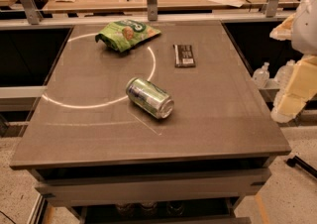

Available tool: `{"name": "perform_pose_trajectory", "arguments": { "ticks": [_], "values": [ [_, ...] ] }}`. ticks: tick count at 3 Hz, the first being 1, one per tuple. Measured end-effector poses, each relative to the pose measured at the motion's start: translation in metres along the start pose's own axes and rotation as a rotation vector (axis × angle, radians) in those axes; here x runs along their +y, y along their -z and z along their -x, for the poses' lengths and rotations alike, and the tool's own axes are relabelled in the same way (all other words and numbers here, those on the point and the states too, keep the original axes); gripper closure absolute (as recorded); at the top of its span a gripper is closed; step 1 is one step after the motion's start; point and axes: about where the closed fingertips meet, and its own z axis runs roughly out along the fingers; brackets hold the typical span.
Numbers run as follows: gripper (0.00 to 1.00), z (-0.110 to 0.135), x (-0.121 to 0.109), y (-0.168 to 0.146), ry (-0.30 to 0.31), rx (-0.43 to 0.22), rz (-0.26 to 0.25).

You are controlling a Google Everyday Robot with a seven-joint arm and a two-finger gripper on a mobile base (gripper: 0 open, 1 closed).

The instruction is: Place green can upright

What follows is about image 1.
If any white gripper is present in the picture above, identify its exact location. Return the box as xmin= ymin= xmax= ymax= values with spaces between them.
xmin=269 ymin=0 xmax=317 ymax=123

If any green soda can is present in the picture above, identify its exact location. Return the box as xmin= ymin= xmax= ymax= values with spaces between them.
xmin=126 ymin=77 xmax=174 ymax=119

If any clear sanitizer bottle right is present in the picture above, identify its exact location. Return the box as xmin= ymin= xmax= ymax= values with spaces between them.
xmin=274 ymin=59 xmax=295 ymax=89

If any clear sanitizer bottle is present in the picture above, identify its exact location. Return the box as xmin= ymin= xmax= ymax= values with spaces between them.
xmin=274 ymin=59 xmax=295 ymax=89
xmin=253 ymin=62 xmax=269 ymax=88

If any clear sanitizer bottle left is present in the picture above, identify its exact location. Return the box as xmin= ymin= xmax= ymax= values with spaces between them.
xmin=253 ymin=62 xmax=269 ymax=88

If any white paper sheet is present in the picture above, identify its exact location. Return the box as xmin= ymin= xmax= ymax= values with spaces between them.
xmin=206 ymin=0 xmax=244 ymax=8

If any black stand leg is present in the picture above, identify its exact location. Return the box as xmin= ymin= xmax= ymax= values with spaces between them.
xmin=286 ymin=156 xmax=317 ymax=178

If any dark chocolate bar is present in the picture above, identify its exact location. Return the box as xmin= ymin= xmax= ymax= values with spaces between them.
xmin=173 ymin=45 xmax=196 ymax=67

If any grey table drawer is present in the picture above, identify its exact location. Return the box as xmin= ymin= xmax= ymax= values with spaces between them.
xmin=36 ymin=168 xmax=270 ymax=206

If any green chip bag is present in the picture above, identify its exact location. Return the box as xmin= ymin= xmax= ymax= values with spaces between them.
xmin=95 ymin=20 xmax=160 ymax=53

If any metal bracket left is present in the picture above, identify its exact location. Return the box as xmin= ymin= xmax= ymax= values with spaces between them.
xmin=20 ymin=0 xmax=43 ymax=25

